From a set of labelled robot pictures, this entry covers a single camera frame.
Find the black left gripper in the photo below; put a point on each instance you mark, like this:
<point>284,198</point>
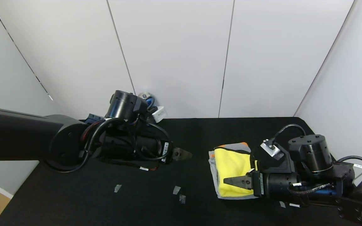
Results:
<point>166,152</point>

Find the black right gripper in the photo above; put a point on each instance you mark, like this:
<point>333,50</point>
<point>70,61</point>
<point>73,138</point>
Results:
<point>258,184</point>

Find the yellow microfiber towel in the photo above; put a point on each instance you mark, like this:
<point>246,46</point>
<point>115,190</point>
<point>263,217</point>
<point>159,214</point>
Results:
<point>231,166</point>

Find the grey terry towel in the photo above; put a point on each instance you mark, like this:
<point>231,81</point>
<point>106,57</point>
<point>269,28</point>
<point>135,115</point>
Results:
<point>236,147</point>

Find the grey and black left robot arm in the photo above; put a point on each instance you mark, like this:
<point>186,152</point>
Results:
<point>11,135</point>

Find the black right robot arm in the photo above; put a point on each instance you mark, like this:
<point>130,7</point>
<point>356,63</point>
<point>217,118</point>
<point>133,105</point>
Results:
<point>309,153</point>

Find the small grey tape marker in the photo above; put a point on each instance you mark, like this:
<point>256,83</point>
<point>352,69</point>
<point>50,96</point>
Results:
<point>117,188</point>
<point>176,190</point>
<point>282,204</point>
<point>182,199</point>

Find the blue drink can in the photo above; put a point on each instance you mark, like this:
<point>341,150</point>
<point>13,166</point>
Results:
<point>145,94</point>

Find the black fabric table cover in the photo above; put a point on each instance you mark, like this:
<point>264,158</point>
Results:
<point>105,204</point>

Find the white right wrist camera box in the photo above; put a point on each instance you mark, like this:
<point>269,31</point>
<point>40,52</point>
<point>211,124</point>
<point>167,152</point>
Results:
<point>272,150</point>

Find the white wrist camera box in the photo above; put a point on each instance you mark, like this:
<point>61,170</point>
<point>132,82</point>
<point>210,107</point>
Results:
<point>272,150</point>
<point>159,114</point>

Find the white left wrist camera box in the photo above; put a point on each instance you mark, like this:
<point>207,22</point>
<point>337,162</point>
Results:
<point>159,114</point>

